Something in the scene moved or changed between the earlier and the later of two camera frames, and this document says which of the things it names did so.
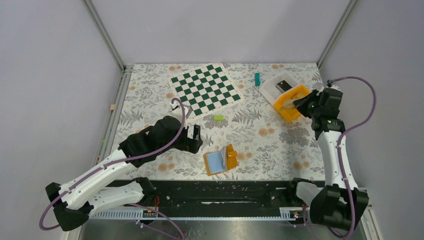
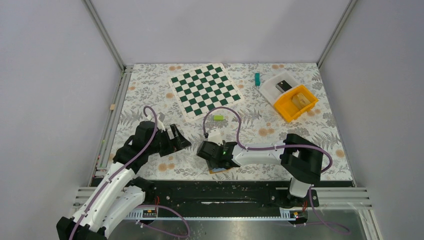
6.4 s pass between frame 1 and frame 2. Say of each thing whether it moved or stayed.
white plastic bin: stayed
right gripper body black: moved
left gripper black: moved
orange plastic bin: stayed
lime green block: stayed
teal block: stayed
